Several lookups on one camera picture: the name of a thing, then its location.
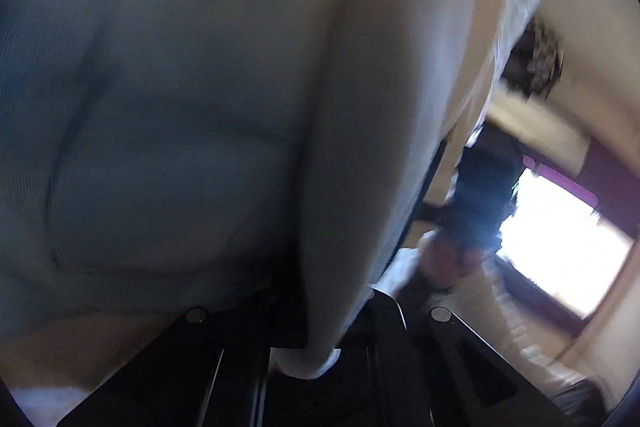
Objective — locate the bright window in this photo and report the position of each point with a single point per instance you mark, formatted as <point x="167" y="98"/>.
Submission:
<point x="560" y="247"/>

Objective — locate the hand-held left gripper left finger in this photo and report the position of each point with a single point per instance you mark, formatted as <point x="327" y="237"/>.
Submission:
<point x="235" y="332"/>

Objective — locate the person's right hand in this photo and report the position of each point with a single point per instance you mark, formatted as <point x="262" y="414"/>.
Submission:
<point x="445" y="262"/>

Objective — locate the cream navy olive jacket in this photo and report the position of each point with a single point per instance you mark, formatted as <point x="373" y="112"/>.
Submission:
<point x="200" y="107"/>

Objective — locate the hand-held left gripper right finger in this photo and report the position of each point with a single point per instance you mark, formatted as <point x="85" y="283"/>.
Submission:
<point x="390" y="332"/>

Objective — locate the black white checkered cloth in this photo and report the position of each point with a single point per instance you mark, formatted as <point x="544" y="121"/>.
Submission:
<point x="542" y="57"/>

